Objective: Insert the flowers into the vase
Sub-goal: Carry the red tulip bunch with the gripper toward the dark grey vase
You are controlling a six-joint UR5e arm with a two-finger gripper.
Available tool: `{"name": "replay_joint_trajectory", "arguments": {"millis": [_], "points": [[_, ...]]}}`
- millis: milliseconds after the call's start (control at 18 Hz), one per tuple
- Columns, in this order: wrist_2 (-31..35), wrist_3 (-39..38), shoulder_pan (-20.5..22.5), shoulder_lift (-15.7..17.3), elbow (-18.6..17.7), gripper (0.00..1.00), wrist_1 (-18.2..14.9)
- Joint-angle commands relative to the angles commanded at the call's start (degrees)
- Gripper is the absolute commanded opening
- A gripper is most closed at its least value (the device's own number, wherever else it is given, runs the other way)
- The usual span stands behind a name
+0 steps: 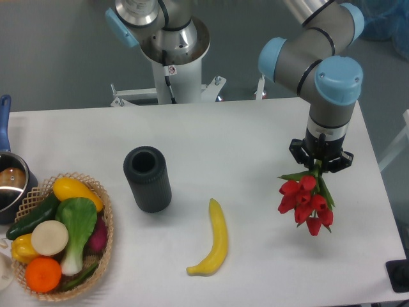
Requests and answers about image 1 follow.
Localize purple sweet potato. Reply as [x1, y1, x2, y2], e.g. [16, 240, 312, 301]
[88, 216, 107, 253]

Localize orange fruit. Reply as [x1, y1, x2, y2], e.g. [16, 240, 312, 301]
[25, 256, 62, 293]

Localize white round radish slice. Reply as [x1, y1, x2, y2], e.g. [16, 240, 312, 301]
[31, 220, 68, 256]

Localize dark grey ribbed vase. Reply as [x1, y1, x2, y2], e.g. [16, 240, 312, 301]
[123, 146, 172, 213]

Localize woven wicker basket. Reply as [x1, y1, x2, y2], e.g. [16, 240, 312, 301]
[12, 173, 114, 302]

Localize blue handled saucepan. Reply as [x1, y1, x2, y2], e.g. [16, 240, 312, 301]
[1, 95, 38, 224]

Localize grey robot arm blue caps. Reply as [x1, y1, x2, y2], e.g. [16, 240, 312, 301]
[258, 1, 365, 173]

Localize green bean pod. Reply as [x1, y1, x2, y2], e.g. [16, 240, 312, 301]
[60, 262, 98, 292]

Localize red tulip bouquet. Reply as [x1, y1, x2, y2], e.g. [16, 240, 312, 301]
[277, 161, 335, 237]

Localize yellow banana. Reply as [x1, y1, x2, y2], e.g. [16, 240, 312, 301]
[186, 198, 229, 276]

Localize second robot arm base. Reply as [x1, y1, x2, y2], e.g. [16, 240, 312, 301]
[105, 1, 210, 65]

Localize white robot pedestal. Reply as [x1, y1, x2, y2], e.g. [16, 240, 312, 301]
[111, 59, 226, 107]

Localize blue mesh bag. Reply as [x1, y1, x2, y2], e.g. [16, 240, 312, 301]
[357, 1, 408, 61]

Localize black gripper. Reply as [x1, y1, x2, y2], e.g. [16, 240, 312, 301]
[289, 132, 354, 173]

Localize black device at edge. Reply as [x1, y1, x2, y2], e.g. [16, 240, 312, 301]
[385, 259, 408, 293]

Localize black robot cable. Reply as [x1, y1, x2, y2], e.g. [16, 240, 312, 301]
[161, 49, 178, 105]

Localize yellow squash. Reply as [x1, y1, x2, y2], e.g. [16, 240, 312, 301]
[52, 177, 104, 212]

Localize yellow bell pepper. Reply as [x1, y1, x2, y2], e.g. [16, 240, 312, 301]
[11, 233, 40, 264]

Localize green bok choy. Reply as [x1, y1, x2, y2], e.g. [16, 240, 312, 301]
[56, 197, 97, 276]

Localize green cucumber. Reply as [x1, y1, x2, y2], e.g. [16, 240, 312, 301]
[6, 192, 61, 240]

